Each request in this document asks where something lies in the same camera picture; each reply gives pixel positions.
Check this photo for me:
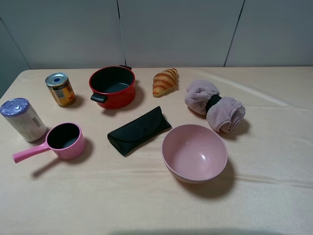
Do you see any white roll with purple top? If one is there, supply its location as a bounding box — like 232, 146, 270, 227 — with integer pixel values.
0, 98, 47, 142

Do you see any black glasses case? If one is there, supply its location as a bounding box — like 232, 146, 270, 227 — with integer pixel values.
107, 106, 172, 156

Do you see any croissant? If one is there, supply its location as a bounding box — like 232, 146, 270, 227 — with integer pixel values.
153, 68, 179, 97

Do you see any pink plastic bowl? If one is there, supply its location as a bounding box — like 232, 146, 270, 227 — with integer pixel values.
161, 124, 228, 184

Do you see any pink saucepan with handle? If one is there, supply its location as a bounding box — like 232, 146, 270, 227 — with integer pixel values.
12, 122, 86, 163

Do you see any yellow tin can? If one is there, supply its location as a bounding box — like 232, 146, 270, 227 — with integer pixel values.
45, 72, 76, 107

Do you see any red pot with black handles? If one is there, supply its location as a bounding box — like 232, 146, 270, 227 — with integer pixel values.
89, 65, 135, 109

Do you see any rolled pink towel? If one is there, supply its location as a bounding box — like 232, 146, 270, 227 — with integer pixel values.
184, 80, 246, 133

